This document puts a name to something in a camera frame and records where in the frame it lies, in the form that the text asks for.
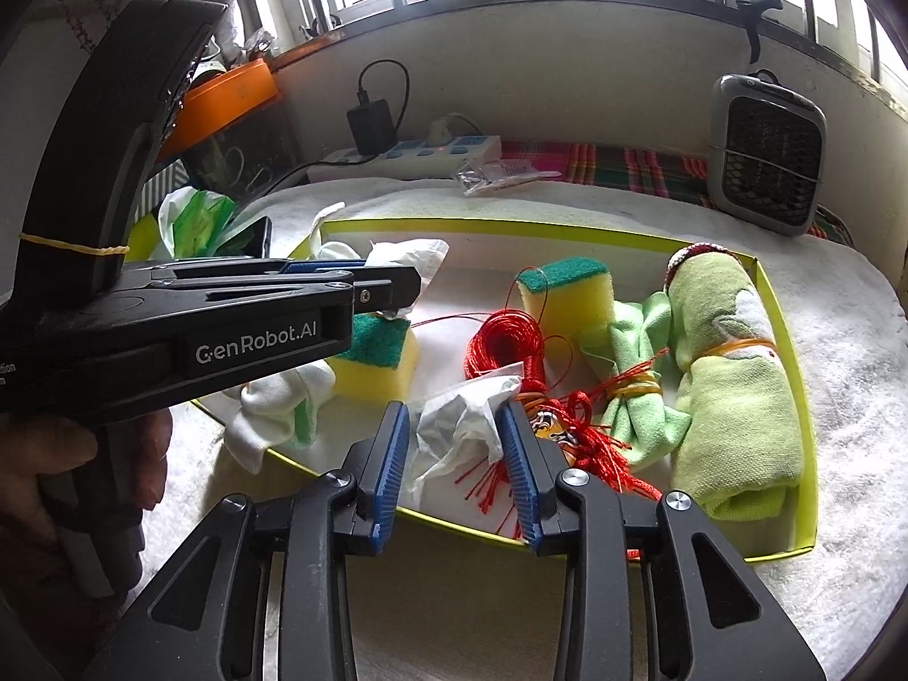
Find small clear plastic packet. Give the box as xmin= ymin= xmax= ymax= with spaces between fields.
xmin=454 ymin=159 xmax=561 ymax=197

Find red tassel ornament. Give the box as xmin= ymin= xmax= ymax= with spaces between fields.
xmin=411 ymin=266 xmax=664 ymax=536

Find green cloth bundle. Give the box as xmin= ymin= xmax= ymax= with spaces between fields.
xmin=582 ymin=291 xmax=692 ymax=473

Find green towel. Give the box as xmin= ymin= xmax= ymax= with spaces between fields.
xmin=665 ymin=245 xmax=806 ymax=522

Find white terry blanket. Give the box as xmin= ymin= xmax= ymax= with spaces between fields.
xmin=134 ymin=177 xmax=908 ymax=681

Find person's left hand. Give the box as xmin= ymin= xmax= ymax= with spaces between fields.
xmin=0 ymin=407 xmax=175 ymax=579

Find white power strip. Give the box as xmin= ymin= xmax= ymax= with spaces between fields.
xmin=316 ymin=133 xmax=503 ymax=182

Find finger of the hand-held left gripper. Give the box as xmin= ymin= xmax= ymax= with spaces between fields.
xmin=152 ymin=257 xmax=371 ymax=280
xmin=128 ymin=266 xmax=424 ymax=318

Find white sock bundle green toes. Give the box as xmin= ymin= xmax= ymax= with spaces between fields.
xmin=225 ymin=360 xmax=336 ymax=475

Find orange tray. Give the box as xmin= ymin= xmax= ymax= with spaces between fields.
xmin=166 ymin=60 xmax=279 ymax=150

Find yellow-green shallow cardboard box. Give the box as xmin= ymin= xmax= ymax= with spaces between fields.
xmin=191 ymin=216 xmax=820 ymax=560

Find green and white plastic bag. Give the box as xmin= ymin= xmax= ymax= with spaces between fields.
xmin=156 ymin=188 xmax=238 ymax=260

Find translucent white plastic bag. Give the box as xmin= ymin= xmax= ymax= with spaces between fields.
xmin=407 ymin=369 xmax=524 ymax=508

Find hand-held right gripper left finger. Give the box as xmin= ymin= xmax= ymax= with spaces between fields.
xmin=81 ymin=399 xmax=413 ymax=681

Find black charging cable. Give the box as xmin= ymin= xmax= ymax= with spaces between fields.
xmin=358 ymin=60 xmax=411 ymax=150

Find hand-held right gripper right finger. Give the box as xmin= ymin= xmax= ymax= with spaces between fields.
xmin=495 ymin=399 xmax=827 ymax=681

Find yellow sponge with green pad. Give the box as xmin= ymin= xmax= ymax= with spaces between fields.
xmin=516 ymin=259 xmax=615 ymax=342
xmin=330 ymin=312 xmax=419 ymax=402

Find small grey desk fan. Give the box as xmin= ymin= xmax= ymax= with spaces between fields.
xmin=709 ymin=71 xmax=827 ymax=237

